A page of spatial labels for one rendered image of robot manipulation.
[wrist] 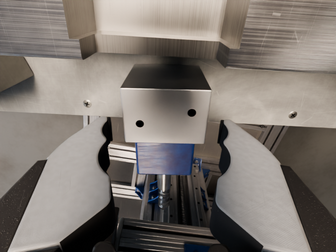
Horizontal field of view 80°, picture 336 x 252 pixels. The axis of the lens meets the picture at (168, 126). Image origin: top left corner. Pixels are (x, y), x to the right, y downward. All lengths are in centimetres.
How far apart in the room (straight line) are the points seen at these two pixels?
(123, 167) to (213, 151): 44
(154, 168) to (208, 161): 82
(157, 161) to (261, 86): 10
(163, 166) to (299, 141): 126
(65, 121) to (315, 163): 150
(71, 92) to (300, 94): 19
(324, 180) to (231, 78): 156
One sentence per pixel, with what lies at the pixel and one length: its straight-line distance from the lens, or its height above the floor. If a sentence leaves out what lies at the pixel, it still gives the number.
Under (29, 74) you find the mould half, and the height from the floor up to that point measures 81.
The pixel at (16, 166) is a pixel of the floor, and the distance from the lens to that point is 160.
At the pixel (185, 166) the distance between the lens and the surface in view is 16.
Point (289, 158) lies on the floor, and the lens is 144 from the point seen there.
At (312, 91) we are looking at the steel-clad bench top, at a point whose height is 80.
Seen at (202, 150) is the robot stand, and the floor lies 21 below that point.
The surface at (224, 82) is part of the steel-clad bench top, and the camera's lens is 17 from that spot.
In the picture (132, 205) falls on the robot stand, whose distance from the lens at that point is 123.
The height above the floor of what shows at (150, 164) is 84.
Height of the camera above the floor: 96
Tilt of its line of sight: 60 degrees down
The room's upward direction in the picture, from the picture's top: 180 degrees counter-clockwise
